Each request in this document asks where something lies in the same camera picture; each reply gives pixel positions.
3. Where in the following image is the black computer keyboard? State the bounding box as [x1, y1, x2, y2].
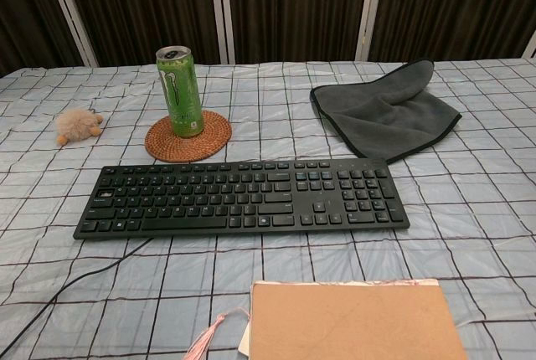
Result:
[73, 157, 411, 240]

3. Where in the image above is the blue checked tablecloth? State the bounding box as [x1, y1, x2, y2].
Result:
[0, 57, 536, 360]

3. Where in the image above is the green energy drink can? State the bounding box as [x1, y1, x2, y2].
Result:
[156, 45, 205, 140]

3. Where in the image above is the round woven rattan coaster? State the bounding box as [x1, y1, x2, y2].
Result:
[144, 110, 233, 164]

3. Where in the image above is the grey microfibre cloth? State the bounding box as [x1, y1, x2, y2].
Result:
[309, 59, 463, 165]

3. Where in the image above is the brown kraft cover notebook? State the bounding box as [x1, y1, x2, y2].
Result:
[237, 278, 469, 360]

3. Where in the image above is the pink tassel bookmark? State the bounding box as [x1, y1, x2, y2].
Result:
[181, 310, 251, 360]

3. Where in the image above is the fluffy beige plush toy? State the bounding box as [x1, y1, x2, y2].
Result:
[55, 108, 105, 146]

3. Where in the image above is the dark folding screen white frame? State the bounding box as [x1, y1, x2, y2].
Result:
[0, 0, 536, 78]

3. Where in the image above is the black keyboard cable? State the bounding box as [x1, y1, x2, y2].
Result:
[0, 237, 152, 360]

